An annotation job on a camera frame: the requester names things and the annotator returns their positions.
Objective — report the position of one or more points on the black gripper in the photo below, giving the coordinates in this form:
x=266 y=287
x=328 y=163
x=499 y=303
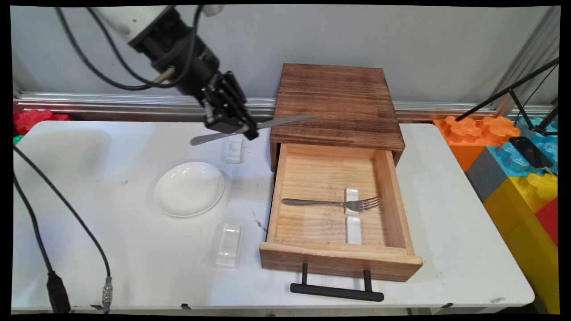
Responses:
x=198 y=71

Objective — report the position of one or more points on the steel table knife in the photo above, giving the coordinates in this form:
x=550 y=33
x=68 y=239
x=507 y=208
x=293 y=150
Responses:
x=285 y=121

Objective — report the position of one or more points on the white ceramic cutlery rest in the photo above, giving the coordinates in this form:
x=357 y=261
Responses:
x=352 y=192
x=354 y=232
x=234 y=151
x=228 y=247

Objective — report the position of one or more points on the white round plate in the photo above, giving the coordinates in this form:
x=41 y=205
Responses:
x=189 y=189

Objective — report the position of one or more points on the dark wooden drawer cabinet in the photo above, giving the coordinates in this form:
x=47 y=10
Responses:
x=334 y=102

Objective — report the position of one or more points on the light wooden drawer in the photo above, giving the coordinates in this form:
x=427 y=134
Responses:
x=312 y=178

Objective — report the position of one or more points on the steel fork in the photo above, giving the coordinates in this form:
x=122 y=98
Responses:
x=312 y=202

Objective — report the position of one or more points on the red toy block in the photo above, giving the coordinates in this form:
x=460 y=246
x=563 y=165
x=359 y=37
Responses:
x=35 y=120
x=549 y=220

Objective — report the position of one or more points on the green toy block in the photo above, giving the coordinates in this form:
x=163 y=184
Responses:
x=17 y=140

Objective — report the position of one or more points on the orange toy block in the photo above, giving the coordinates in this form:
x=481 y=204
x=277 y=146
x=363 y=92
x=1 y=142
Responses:
x=464 y=151

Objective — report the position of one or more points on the black tripod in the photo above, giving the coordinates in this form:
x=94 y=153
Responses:
x=490 y=101

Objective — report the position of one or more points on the grey toy block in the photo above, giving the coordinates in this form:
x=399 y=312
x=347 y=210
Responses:
x=486 y=176

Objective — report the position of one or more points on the blue toy block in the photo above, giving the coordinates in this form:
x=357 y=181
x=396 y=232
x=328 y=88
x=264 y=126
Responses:
x=513 y=162

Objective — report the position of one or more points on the black smartphone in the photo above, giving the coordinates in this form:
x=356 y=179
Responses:
x=531 y=153

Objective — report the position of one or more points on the grey curtain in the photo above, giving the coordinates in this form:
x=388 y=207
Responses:
x=539 y=44

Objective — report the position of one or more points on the aluminium rail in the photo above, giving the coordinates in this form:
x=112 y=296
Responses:
x=111 y=104

